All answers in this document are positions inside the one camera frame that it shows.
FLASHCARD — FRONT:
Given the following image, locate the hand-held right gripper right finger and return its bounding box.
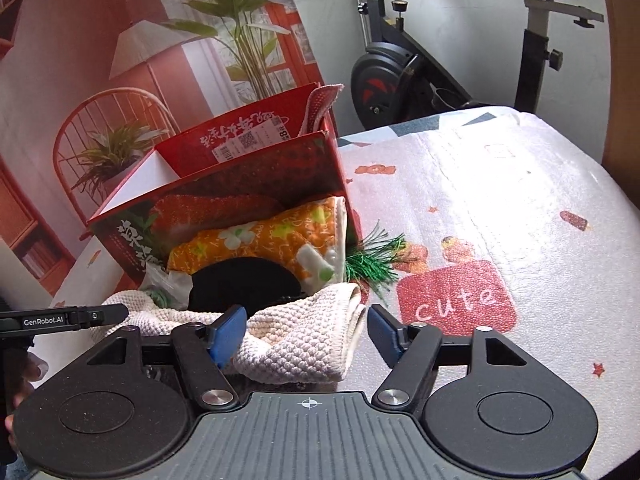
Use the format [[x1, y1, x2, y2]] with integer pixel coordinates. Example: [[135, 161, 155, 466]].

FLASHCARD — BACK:
[[367, 304, 531, 408]]

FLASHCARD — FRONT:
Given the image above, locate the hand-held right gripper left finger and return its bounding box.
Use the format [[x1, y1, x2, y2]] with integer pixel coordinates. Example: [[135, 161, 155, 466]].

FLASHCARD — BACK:
[[87, 304, 248, 408]]

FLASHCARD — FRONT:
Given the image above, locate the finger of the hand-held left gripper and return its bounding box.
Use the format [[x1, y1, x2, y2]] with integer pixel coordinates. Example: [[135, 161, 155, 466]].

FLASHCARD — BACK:
[[70, 304, 129, 330]]

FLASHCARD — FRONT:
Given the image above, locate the white knitted towel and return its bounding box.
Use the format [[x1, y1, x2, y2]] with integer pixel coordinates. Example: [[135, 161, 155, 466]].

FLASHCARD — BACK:
[[102, 282, 368, 386]]

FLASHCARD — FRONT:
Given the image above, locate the orange yellow snack packet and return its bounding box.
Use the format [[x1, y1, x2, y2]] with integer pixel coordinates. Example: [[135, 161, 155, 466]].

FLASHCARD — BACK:
[[166, 195, 351, 293]]

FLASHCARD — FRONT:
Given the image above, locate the red strawberry print box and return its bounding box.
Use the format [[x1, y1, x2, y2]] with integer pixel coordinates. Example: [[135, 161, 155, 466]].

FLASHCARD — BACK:
[[86, 82, 364, 293]]

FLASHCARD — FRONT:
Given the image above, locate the person's left hand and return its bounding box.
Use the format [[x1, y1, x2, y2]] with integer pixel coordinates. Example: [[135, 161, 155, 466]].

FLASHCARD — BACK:
[[4, 351, 49, 453]]

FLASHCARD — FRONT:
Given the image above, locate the black cloth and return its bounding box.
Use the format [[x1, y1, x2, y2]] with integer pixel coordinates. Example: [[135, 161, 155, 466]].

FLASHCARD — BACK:
[[187, 256, 303, 313]]

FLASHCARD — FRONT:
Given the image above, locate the green tinsel sprig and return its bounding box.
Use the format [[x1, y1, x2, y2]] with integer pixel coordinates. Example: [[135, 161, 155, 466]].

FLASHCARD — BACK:
[[344, 225, 408, 297]]

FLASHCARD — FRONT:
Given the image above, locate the pink and white towel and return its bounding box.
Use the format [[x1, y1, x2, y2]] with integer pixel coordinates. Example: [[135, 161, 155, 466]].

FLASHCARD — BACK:
[[298, 84, 345, 137]]

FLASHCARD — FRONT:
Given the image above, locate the black exercise bike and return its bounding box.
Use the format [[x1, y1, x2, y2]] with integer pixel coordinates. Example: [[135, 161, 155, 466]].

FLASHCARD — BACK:
[[319, 0, 607, 131]]

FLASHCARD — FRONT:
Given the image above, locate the wooden panel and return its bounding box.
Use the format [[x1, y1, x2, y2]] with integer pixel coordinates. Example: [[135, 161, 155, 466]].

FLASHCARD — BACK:
[[597, 0, 640, 203]]

